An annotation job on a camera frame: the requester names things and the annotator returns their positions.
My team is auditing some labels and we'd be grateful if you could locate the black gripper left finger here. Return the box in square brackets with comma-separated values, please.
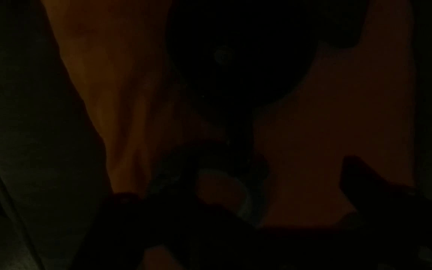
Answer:
[73, 151, 208, 270]

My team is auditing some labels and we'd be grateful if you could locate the black mug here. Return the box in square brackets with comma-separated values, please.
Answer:
[166, 0, 325, 226]

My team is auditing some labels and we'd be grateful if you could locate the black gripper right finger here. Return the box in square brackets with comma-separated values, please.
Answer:
[338, 154, 432, 270]

